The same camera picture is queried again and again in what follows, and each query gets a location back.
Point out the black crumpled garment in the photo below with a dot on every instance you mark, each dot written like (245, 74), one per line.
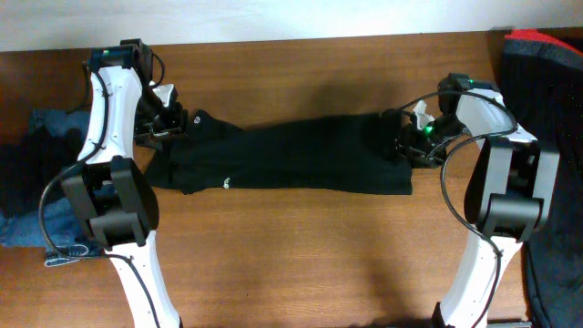
(26, 168)

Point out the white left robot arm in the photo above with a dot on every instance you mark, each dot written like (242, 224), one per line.
(114, 205)

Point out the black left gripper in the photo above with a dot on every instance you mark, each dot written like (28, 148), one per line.
(176, 126)

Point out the dark green polo shirt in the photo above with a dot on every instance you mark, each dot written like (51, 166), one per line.
(353, 153)

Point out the blue denim jeans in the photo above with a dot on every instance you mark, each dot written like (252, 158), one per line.
(61, 223)

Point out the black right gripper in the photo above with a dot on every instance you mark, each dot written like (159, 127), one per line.
(406, 138)

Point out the black bag with red trim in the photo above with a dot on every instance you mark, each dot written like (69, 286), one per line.
(541, 83)

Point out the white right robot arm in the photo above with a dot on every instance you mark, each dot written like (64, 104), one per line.
(508, 196)

